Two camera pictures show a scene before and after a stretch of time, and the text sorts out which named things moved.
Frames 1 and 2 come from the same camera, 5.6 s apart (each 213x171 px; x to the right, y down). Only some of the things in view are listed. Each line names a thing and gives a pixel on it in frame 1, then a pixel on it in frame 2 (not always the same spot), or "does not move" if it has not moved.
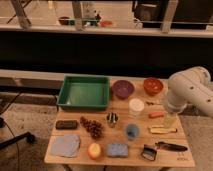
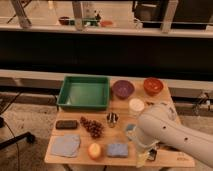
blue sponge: x=117 y=150 does not move
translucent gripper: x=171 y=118 to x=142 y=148
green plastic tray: x=84 y=92 does not move
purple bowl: x=123 y=88 does not move
